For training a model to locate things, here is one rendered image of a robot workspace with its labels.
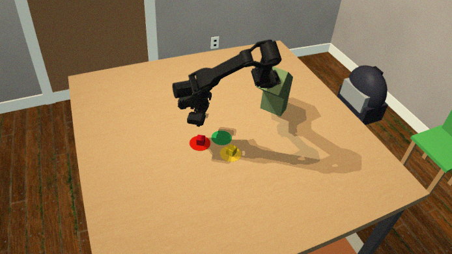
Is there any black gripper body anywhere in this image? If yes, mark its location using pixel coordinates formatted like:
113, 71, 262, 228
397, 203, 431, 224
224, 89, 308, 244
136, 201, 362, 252
187, 91, 212, 126

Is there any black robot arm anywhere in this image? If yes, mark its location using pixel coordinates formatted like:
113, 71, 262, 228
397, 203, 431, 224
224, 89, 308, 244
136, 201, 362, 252
173, 40, 281, 109

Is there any red circle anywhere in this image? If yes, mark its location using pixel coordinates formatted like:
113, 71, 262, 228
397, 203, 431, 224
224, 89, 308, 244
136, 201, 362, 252
190, 136, 210, 151

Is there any green circle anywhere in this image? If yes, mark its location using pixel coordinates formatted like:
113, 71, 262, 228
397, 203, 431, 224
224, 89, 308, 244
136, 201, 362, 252
211, 130, 232, 145

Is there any yellow circle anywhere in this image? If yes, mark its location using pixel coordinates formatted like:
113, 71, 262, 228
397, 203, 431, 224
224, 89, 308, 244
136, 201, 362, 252
220, 146, 242, 162

